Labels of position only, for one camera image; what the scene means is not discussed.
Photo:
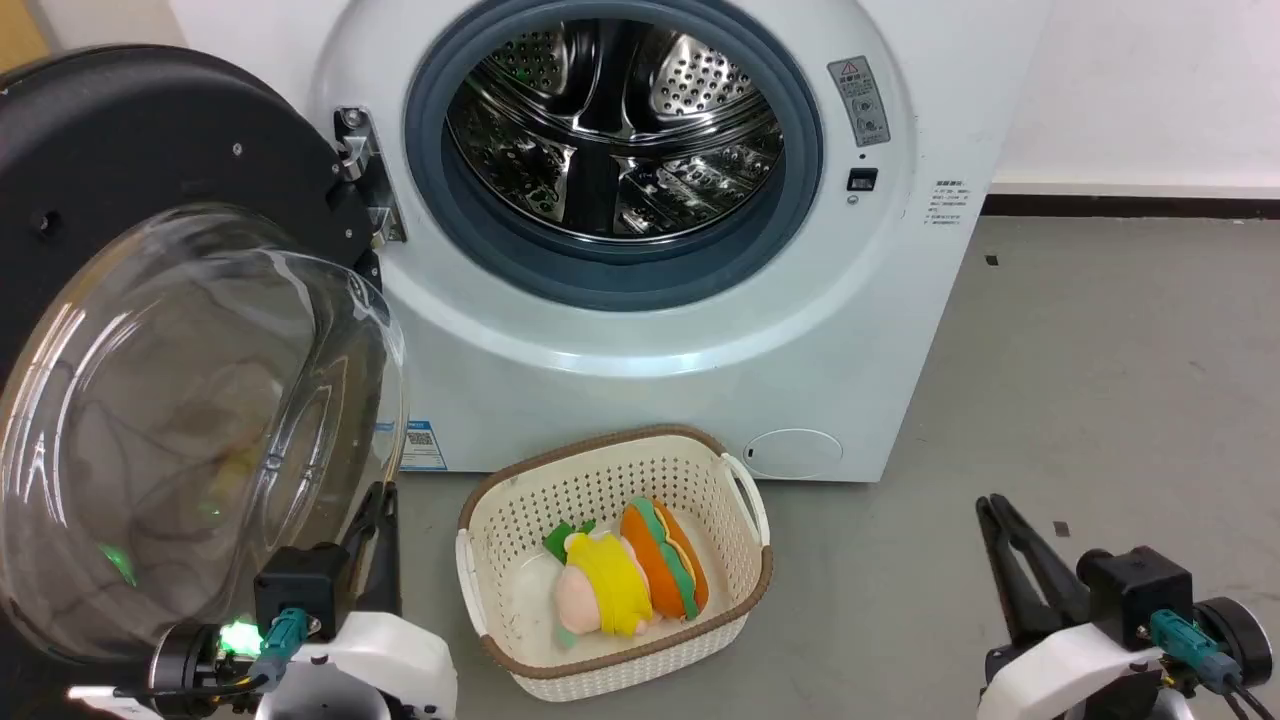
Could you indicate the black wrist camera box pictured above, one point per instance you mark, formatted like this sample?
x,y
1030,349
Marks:
x,y
300,590
1135,595

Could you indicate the white front-load washing machine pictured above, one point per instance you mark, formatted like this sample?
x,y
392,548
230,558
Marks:
x,y
600,400

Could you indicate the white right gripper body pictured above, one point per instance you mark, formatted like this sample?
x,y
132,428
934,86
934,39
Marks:
x,y
1050,665

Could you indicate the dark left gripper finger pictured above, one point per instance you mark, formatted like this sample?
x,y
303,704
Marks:
x,y
362,545
390,560

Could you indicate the metal door hinge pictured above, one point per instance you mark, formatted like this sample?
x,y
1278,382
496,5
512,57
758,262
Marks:
x,y
355,135

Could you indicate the black washer door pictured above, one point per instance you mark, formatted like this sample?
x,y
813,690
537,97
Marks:
x,y
150,130

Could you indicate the blue white energy sticker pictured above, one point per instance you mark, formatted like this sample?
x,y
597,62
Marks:
x,y
423,445

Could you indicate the round white filter cover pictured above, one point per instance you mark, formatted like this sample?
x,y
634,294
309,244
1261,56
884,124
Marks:
x,y
792,454

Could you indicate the yellow pink plush doll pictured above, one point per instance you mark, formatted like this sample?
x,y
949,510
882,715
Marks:
x,y
605,580

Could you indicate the black wall baseboard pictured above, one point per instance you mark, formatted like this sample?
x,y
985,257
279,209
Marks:
x,y
1130,206

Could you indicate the orange hot dog plush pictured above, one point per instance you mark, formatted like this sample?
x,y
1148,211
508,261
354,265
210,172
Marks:
x,y
665,560

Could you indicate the stainless steel drum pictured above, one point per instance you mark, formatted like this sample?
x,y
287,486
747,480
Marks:
x,y
700,80

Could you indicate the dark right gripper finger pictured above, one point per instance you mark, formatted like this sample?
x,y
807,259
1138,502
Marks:
x,y
1050,570
1010,570

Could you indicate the grey warning label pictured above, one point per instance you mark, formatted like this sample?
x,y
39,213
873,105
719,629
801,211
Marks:
x,y
860,100

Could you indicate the black door latch slot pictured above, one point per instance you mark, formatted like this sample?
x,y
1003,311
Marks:
x,y
862,180

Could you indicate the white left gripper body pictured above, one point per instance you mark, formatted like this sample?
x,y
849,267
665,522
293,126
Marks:
x,y
390,655

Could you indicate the cream laundry basket brown rim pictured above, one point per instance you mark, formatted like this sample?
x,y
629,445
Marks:
x,y
520,500

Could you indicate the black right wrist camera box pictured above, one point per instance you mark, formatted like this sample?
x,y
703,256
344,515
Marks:
x,y
1135,595

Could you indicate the tan wooden panel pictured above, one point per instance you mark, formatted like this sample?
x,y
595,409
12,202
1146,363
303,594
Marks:
x,y
18,30

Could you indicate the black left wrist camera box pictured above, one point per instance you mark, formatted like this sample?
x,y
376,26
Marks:
x,y
300,590

